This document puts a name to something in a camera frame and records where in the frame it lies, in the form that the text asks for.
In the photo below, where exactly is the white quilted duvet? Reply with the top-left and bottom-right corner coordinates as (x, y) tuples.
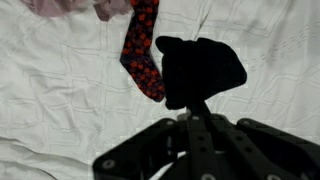
(0, 0), (320, 180)

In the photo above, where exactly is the black sock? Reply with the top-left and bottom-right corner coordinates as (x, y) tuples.
(154, 35), (248, 111)

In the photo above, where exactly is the pink crumpled garment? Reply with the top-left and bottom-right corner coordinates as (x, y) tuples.
(21, 0), (133, 23)

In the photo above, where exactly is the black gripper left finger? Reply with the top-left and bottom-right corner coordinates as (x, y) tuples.
(93, 103), (218, 180)

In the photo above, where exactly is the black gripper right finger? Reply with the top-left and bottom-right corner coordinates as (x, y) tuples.
(199, 103), (320, 180)

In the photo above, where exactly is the dark sock with red dots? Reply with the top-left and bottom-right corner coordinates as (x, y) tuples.
(119, 0), (167, 103)

